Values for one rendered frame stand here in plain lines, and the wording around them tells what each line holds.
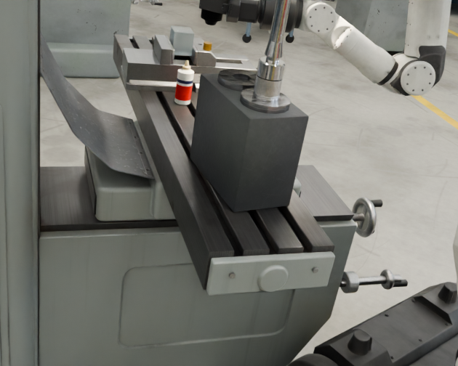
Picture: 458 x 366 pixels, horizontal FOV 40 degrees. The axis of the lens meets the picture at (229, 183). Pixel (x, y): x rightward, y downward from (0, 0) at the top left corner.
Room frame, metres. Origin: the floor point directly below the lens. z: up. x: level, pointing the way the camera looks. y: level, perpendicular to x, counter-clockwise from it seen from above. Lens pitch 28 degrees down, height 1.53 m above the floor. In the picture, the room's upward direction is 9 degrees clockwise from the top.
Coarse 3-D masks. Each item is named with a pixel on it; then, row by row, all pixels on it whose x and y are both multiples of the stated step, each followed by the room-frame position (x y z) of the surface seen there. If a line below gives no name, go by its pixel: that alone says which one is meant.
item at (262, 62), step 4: (260, 60) 1.05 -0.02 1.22; (264, 60) 1.05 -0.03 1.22; (280, 60) 1.06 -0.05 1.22; (260, 64) 1.04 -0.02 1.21; (264, 64) 1.04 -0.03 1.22; (268, 64) 1.04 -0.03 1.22; (272, 64) 1.04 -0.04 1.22; (276, 64) 1.04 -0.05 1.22; (280, 64) 1.04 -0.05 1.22; (284, 64) 1.05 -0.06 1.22; (264, 68) 1.04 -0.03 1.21; (268, 68) 1.03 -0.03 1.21; (272, 68) 1.03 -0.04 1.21; (276, 68) 1.03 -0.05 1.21; (280, 68) 1.04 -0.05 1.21; (284, 68) 1.05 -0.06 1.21
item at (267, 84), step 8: (264, 72) 1.04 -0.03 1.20; (272, 72) 1.03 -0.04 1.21; (280, 72) 1.04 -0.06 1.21; (256, 80) 1.05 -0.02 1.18; (264, 80) 1.03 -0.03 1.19; (272, 80) 1.03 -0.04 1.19; (280, 80) 1.04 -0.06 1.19; (256, 88) 1.04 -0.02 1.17; (264, 88) 1.03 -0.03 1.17; (272, 88) 1.03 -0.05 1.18; (280, 88) 1.05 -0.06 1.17; (256, 96) 1.04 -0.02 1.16; (264, 96) 1.03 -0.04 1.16; (272, 96) 1.04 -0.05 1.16
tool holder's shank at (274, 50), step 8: (280, 0) 1.05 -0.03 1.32; (288, 0) 1.05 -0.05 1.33; (280, 8) 1.04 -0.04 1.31; (288, 8) 1.05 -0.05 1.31; (280, 16) 1.04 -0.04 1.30; (272, 24) 1.05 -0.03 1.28; (280, 24) 1.04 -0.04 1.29; (272, 32) 1.05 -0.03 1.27; (280, 32) 1.05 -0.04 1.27; (272, 40) 1.05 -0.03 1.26; (280, 40) 1.05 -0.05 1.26; (272, 48) 1.04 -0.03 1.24; (280, 48) 1.05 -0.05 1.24; (272, 56) 1.04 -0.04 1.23; (280, 56) 1.05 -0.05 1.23
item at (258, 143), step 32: (224, 96) 1.07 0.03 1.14; (224, 128) 1.05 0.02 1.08; (256, 128) 0.98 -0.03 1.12; (288, 128) 1.01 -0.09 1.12; (192, 160) 1.15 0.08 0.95; (224, 160) 1.03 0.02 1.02; (256, 160) 0.99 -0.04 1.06; (288, 160) 1.02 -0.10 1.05; (224, 192) 1.01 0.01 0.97; (256, 192) 0.99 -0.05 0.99; (288, 192) 1.03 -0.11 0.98
